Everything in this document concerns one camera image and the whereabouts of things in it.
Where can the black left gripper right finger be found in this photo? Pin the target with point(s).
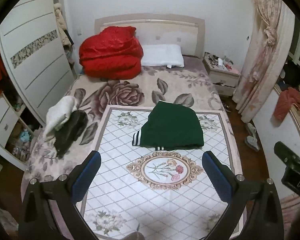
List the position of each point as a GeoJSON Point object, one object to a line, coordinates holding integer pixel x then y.
{"type": "Point", "coordinates": [265, 220]}

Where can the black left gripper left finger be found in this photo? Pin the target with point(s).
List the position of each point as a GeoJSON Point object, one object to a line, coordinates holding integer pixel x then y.
{"type": "Point", "coordinates": [37, 220]}

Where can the green white varsity jacket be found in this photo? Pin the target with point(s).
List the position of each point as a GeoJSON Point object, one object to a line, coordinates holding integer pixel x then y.
{"type": "Point", "coordinates": [170, 127]}

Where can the grey slippers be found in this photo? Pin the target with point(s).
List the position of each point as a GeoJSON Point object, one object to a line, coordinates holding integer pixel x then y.
{"type": "Point", "coordinates": [251, 140]}

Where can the orange cloth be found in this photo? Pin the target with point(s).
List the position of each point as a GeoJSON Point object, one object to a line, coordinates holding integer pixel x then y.
{"type": "Point", "coordinates": [287, 99]}

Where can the black garment on bed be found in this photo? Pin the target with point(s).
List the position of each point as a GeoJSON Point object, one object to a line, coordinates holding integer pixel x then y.
{"type": "Point", "coordinates": [70, 132]}

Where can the white drawer cabinet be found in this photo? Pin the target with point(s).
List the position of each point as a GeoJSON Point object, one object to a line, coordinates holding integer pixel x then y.
{"type": "Point", "coordinates": [8, 119]}

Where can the white checked floral mat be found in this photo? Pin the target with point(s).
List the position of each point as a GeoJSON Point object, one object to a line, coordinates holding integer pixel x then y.
{"type": "Point", "coordinates": [161, 194]}

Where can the white garment on bed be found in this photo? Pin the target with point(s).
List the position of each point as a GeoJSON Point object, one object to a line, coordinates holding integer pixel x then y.
{"type": "Point", "coordinates": [58, 115]}

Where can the white bedside table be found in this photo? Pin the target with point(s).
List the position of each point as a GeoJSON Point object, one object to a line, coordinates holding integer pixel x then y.
{"type": "Point", "coordinates": [225, 80]}

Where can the pink floral curtain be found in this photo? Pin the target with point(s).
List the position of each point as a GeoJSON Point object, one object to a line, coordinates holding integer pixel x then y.
{"type": "Point", "coordinates": [269, 47]}

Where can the floral rose bed blanket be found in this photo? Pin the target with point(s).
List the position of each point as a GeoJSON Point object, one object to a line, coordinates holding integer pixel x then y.
{"type": "Point", "coordinates": [189, 86]}

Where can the white pillow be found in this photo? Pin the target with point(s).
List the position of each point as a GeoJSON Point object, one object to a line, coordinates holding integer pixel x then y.
{"type": "Point", "coordinates": [158, 55]}

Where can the beige headboard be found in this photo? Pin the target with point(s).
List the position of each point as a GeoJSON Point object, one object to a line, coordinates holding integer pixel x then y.
{"type": "Point", "coordinates": [186, 31]}

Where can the white wardrobe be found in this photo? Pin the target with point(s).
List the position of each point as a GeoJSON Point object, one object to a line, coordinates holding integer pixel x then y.
{"type": "Point", "coordinates": [34, 57]}

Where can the red quilt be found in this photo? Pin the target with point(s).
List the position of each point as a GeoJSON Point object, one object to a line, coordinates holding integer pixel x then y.
{"type": "Point", "coordinates": [115, 53]}

